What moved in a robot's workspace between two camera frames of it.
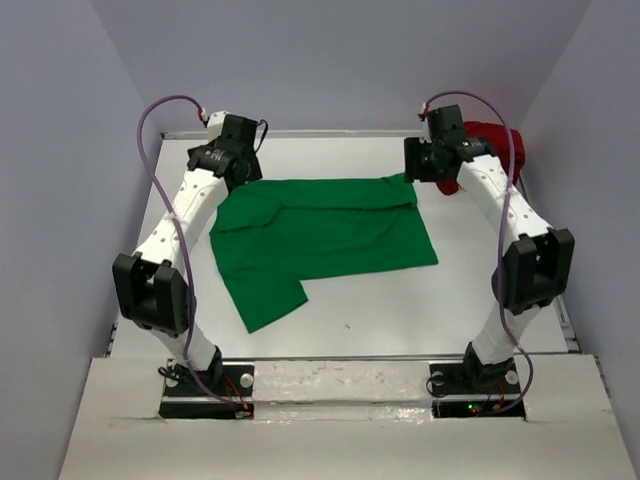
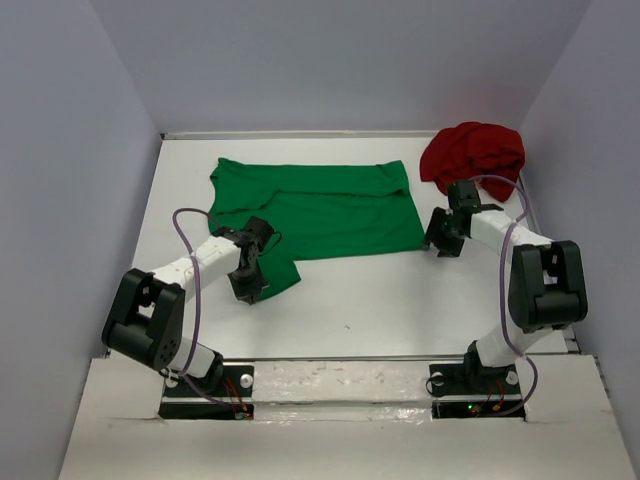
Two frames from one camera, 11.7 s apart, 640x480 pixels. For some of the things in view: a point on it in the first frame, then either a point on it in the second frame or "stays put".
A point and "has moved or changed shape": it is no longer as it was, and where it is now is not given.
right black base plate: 461,390 stays put
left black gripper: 255,171 to 249,293
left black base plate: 184,401 stays put
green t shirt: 268,236 has moved or changed shape
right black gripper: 413,168 to 447,249
